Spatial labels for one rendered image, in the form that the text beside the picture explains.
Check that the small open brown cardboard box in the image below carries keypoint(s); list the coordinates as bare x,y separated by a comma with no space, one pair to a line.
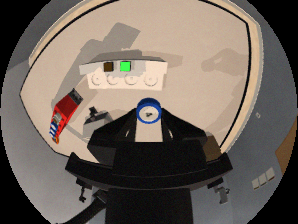
211,149

